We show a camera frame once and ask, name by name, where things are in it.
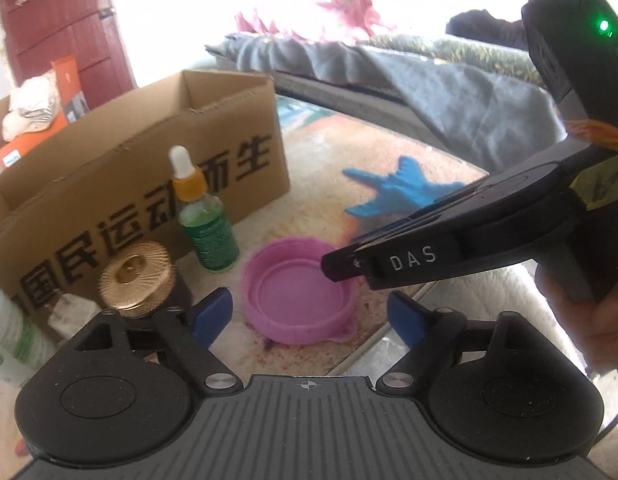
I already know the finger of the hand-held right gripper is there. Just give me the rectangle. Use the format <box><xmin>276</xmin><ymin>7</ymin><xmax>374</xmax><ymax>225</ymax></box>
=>
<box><xmin>321</xmin><ymin>242</ymin><xmax>374</xmax><ymax>284</ymax></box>
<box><xmin>349</xmin><ymin>177</ymin><xmax>494</xmax><ymax>252</ymax></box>

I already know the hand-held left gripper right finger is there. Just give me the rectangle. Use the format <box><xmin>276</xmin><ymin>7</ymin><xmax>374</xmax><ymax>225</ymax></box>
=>
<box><xmin>376</xmin><ymin>291</ymin><xmax>554</xmax><ymax>395</ymax></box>

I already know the orange cardboard box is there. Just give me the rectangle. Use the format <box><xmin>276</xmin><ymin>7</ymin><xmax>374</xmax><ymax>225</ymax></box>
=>
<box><xmin>0</xmin><ymin>57</ymin><xmax>92</xmax><ymax>168</ymax></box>

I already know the brown cardboard box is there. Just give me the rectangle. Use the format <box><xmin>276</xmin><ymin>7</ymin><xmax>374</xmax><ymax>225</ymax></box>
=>
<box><xmin>0</xmin><ymin>70</ymin><xmax>291</xmax><ymax>318</ymax></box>

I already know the white cloth in box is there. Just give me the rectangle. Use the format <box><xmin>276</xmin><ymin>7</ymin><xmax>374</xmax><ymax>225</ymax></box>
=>
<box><xmin>1</xmin><ymin>67</ymin><xmax>64</xmax><ymax>141</ymax></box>

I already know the purple plastic lid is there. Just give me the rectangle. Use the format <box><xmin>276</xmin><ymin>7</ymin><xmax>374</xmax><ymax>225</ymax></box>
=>
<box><xmin>240</xmin><ymin>238</ymin><xmax>358</xmax><ymax>345</ymax></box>

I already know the person's right hand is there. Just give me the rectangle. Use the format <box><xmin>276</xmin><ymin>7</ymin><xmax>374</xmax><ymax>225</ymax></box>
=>
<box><xmin>584</xmin><ymin>264</ymin><xmax>618</xmax><ymax>375</ymax></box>

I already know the green dropper bottle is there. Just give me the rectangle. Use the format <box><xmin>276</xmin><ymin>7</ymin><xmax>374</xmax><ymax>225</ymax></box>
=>
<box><xmin>169</xmin><ymin>146</ymin><xmax>240</xmax><ymax>274</ymax></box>

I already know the pink floral blanket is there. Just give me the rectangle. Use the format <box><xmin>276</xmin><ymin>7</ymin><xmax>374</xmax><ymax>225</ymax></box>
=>
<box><xmin>234</xmin><ymin>0</ymin><xmax>424</xmax><ymax>46</ymax></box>

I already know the black jar with gold lid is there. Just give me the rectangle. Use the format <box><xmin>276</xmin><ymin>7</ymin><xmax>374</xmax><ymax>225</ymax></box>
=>
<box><xmin>98</xmin><ymin>241</ymin><xmax>194</xmax><ymax>318</ymax></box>

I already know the white charger plug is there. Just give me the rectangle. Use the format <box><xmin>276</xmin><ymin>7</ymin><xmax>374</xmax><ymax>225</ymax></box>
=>
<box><xmin>49</xmin><ymin>294</ymin><xmax>102</xmax><ymax>346</ymax></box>

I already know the red wooden door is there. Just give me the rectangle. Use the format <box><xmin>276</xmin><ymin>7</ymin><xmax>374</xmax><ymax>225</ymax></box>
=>
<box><xmin>0</xmin><ymin>0</ymin><xmax>137</xmax><ymax>111</ymax></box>

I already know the grey blanket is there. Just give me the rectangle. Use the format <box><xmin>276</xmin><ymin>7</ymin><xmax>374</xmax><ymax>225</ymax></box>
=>
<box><xmin>206</xmin><ymin>10</ymin><xmax>570</xmax><ymax>176</ymax></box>

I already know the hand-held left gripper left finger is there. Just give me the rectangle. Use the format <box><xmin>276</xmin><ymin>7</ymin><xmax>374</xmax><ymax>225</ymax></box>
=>
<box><xmin>64</xmin><ymin>287</ymin><xmax>242</xmax><ymax>397</ymax></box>

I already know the white vitamin bottle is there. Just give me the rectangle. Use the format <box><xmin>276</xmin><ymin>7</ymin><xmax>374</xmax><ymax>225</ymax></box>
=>
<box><xmin>0</xmin><ymin>280</ymin><xmax>60</xmax><ymax>386</ymax></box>

